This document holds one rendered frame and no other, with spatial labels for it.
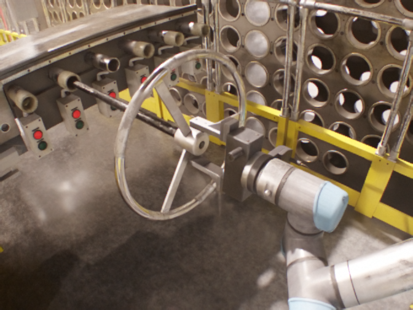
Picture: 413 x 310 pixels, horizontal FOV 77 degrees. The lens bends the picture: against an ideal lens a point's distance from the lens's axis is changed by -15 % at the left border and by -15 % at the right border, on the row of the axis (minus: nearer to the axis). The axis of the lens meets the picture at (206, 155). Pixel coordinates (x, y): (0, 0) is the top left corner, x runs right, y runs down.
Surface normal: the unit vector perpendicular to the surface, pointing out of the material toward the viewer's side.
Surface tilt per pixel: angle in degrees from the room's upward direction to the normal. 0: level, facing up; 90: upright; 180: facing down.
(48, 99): 90
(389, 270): 38
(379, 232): 0
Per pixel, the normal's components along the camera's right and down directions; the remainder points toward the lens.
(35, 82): 0.74, 0.38
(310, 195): -0.44, -0.33
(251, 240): -0.06, -0.79
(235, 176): -0.67, 0.38
